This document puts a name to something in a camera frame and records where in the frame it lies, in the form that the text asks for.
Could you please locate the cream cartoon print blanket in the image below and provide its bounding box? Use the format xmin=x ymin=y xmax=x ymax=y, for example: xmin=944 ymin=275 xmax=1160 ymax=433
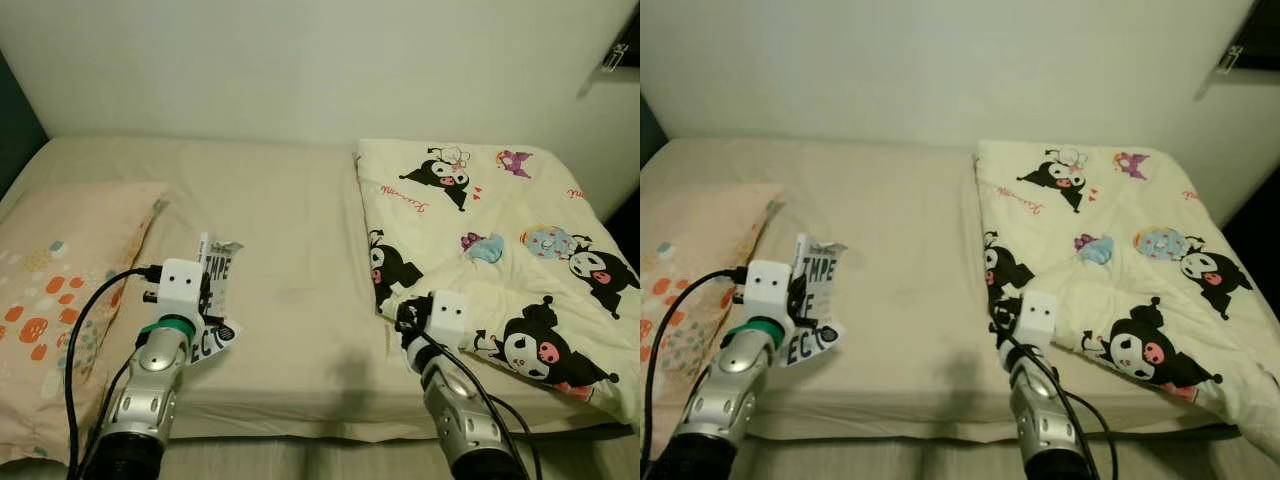
xmin=975 ymin=138 xmax=1280 ymax=463
xmin=355 ymin=138 xmax=640 ymax=426

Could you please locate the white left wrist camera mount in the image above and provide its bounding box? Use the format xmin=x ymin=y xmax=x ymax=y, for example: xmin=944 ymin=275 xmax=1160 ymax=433
xmin=155 ymin=258 xmax=208 ymax=321
xmin=745 ymin=260 xmax=796 ymax=326

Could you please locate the beige bed mattress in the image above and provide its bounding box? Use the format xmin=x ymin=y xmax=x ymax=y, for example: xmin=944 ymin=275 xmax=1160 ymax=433
xmin=640 ymin=135 xmax=1261 ymax=446
xmin=0 ymin=135 xmax=640 ymax=446

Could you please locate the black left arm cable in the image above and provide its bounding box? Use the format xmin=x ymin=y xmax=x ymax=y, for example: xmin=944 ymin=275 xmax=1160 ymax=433
xmin=645 ymin=265 xmax=751 ymax=471
xmin=63 ymin=265 xmax=166 ymax=471

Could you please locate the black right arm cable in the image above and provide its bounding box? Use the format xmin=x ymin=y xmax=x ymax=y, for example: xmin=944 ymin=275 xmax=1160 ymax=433
xmin=995 ymin=320 xmax=1121 ymax=480
xmin=398 ymin=320 xmax=541 ymax=480

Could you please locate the white book with blue letters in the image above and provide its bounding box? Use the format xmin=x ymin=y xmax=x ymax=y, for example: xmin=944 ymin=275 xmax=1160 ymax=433
xmin=780 ymin=232 xmax=849 ymax=368
xmin=185 ymin=232 xmax=244 ymax=366

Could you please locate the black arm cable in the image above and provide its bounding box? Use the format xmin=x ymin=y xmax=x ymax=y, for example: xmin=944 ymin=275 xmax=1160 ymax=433
xmin=995 ymin=320 xmax=1121 ymax=480
xmin=398 ymin=320 xmax=541 ymax=480
xmin=645 ymin=265 xmax=751 ymax=471
xmin=63 ymin=265 xmax=166 ymax=471

